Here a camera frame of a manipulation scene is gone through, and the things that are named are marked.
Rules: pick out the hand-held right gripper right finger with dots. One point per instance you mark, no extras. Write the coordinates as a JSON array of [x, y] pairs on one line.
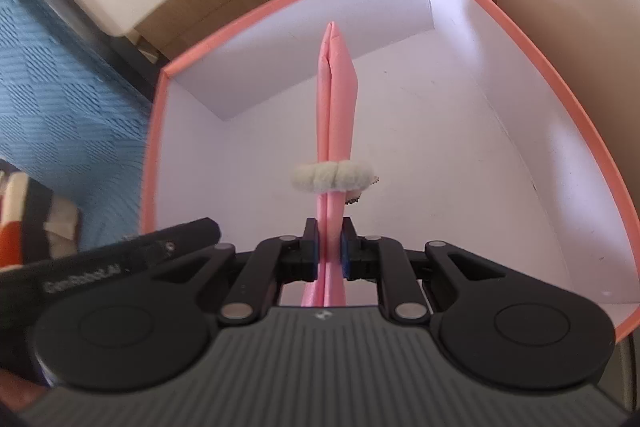
[[345, 257]]

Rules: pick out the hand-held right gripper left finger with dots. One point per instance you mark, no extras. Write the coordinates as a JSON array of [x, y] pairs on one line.
[[314, 257]]

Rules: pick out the cream black striped garment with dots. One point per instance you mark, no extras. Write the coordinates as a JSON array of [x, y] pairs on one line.
[[30, 217]]

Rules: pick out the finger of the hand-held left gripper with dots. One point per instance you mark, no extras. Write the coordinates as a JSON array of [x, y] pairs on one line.
[[190, 237]]

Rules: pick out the black bed frame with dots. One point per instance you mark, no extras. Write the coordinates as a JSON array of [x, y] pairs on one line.
[[115, 52]]

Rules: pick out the pink cardboard box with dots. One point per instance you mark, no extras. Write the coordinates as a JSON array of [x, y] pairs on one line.
[[450, 157]]

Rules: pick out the blue textured bedspread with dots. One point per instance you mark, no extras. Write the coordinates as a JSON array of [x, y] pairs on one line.
[[50, 82]]

